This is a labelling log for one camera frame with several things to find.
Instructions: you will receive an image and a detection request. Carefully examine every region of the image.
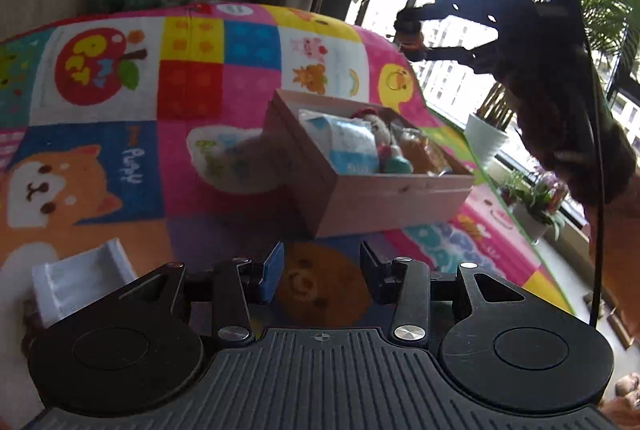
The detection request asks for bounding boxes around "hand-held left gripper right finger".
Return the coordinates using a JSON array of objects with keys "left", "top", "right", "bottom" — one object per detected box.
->
[{"left": 359, "top": 241, "right": 532, "bottom": 345}]

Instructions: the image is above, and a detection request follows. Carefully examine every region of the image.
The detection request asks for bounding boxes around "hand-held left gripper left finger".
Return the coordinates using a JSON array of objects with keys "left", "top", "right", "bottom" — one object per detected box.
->
[{"left": 117, "top": 242, "right": 287, "bottom": 350}]

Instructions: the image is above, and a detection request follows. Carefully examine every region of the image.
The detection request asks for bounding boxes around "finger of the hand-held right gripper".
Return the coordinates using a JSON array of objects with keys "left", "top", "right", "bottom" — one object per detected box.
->
[
  {"left": 396, "top": 0, "right": 540, "bottom": 31},
  {"left": 404, "top": 40, "right": 507, "bottom": 74}
]

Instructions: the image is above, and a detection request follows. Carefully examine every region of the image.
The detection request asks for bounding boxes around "pink cardboard box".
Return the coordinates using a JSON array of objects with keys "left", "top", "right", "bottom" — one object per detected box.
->
[{"left": 262, "top": 88, "right": 476, "bottom": 239}]

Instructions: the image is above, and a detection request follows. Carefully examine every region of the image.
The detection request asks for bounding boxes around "crochet doll with green jacket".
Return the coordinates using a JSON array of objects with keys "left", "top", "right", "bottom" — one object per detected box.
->
[{"left": 350, "top": 107, "right": 415, "bottom": 175}]

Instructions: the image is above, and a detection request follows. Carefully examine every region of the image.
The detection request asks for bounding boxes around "blue white tissue packet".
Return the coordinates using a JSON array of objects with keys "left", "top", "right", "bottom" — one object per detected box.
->
[{"left": 299, "top": 109, "right": 382, "bottom": 177}]

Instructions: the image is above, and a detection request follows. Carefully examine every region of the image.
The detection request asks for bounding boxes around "potted palm plant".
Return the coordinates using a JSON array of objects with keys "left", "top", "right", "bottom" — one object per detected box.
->
[{"left": 465, "top": 0, "right": 640, "bottom": 169}]

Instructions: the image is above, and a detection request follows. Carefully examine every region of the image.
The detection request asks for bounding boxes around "colourful printed blanket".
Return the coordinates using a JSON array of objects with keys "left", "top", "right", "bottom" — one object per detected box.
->
[{"left": 0, "top": 0, "right": 576, "bottom": 343}]

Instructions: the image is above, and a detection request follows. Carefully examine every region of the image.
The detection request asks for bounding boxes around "small potted green plant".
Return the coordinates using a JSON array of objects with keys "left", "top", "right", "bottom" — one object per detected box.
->
[{"left": 499, "top": 169, "right": 570, "bottom": 245}]

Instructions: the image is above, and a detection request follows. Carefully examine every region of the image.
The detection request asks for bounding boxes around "white shallow tray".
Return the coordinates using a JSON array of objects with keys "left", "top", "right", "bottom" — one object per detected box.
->
[{"left": 32, "top": 237, "right": 137, "bottom": 328}]

